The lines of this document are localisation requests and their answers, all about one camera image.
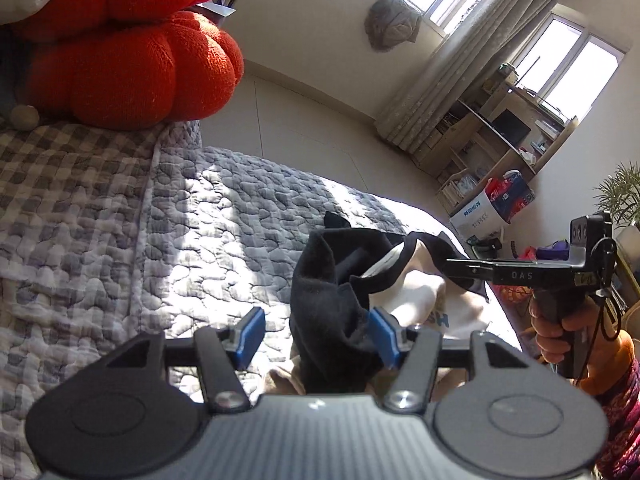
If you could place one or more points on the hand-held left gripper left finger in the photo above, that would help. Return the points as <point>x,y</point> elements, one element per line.
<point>250,335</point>

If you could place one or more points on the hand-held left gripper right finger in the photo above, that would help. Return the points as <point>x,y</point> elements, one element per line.
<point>382,337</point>

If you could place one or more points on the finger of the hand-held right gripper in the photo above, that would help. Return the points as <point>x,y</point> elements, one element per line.
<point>467,270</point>

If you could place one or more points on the cream shirt with black sleeves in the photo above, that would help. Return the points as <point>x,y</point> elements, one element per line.
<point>325,285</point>

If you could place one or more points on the person's right forearm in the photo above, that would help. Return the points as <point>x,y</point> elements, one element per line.
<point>625,420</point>

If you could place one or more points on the person's right hand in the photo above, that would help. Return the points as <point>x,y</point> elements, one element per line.
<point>547,342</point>

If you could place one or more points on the purple plastic item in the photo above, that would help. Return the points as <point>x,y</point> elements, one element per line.
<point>555,250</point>

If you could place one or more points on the white cardboard box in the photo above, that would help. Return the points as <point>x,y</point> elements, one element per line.
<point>475,212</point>

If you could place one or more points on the red and blue package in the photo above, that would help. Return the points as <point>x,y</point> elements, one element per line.
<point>512,195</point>

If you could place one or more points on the wooden shelf unit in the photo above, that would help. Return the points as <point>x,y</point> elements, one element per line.
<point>475,160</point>

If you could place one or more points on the potted green plant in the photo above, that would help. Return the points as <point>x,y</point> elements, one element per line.
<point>620,195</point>

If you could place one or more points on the black monitor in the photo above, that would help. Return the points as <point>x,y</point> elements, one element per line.
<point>511,127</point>

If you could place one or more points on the grey checkered quilt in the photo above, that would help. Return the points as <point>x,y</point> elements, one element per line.
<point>100,210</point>

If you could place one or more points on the beige curtain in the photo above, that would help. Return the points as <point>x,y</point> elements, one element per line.
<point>450,75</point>

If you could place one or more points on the orange flower cushion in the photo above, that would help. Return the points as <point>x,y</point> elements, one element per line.
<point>130,65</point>

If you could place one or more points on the white paper sheet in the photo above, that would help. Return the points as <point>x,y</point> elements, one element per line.
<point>217,8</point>

